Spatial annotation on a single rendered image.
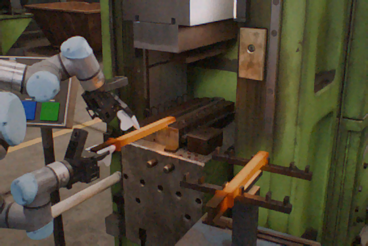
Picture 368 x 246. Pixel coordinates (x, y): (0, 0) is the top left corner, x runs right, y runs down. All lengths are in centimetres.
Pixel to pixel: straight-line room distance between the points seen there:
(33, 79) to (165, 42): 58
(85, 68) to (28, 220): 45
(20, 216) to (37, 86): 38
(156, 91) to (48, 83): 83
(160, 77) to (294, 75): 64
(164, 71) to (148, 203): 57
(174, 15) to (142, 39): 17
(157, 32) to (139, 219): 74
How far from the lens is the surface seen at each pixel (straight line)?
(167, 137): 166
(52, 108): 184
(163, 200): 171
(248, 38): 154
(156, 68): 189
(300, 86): 151
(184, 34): 157
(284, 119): 157
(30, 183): 125
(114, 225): 221
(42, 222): 131
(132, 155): 173
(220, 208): 112
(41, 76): 115
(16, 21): 678
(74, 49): 126
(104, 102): 139
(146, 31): 162
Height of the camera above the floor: 155
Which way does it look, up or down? 20 degrees down
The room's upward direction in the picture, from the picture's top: straight up
